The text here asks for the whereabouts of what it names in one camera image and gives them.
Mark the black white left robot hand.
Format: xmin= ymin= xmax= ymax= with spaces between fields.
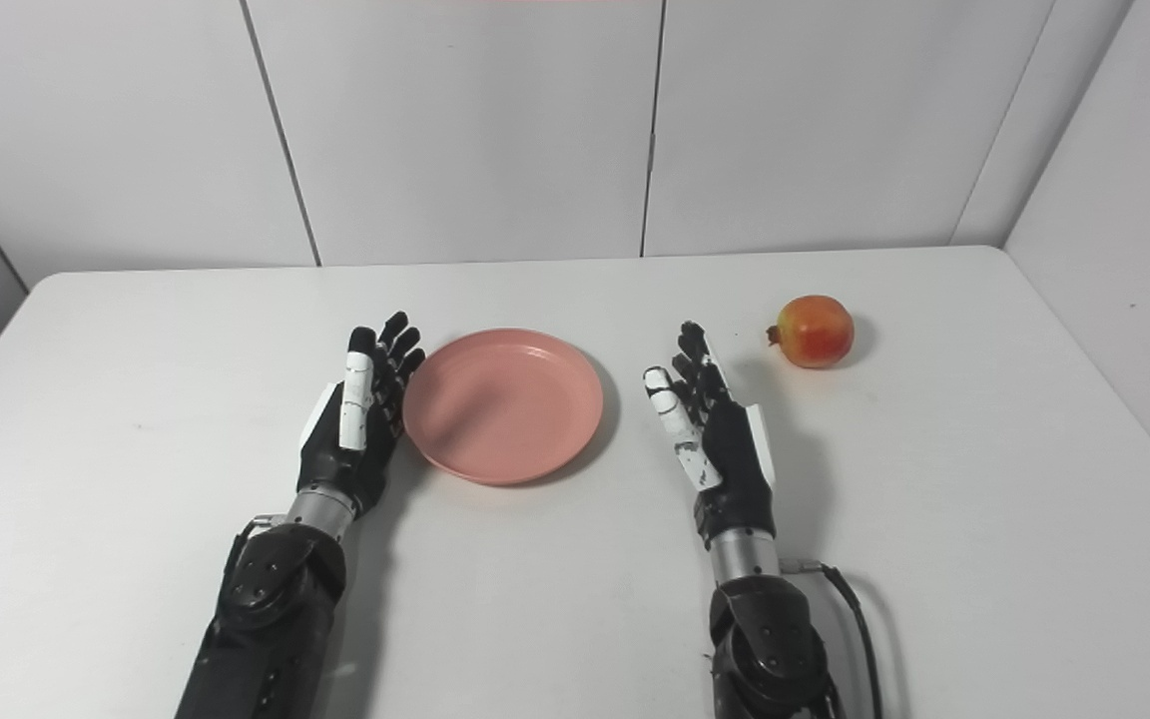
xmin=296 ymin=312 xmax=427 ymax=520

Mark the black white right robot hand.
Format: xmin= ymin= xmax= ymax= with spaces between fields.
xmin=643 ymin=321 xmax=778 ymax=550

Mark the red yellow pomegranate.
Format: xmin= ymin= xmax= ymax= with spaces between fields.
xmin=767 ymin=295 xmax=856 ymax=369

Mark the pink round plate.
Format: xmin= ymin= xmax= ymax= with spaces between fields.
xmin=402 ymin=328 xmax=605 ymax=487

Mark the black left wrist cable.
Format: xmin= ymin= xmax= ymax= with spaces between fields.
xmin=224 ymin=513 xmax=287 ymax=572

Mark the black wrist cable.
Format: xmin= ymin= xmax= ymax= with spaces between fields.
xmin=783 ymin=561 xmax=883 ymax=719
xmin=224 ymin=513 xmax=287 ymax=572

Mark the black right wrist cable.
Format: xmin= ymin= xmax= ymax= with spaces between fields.
xmin=783 ymin=561 xmax=883 ymax=719

